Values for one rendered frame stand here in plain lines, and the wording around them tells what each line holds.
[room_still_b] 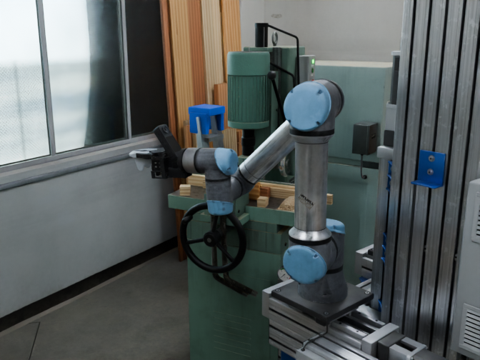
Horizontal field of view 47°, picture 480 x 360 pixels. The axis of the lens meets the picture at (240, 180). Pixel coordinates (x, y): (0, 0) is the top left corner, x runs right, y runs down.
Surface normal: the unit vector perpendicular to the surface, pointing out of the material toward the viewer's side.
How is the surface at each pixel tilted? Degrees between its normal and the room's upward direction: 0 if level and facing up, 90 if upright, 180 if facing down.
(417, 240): 90
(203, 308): 90
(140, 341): 0
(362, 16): 90
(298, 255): 97
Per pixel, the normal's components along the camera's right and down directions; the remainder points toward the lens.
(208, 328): -0.42, 0.24
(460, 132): -0.75, 0.18
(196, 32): 0.84, 0.09
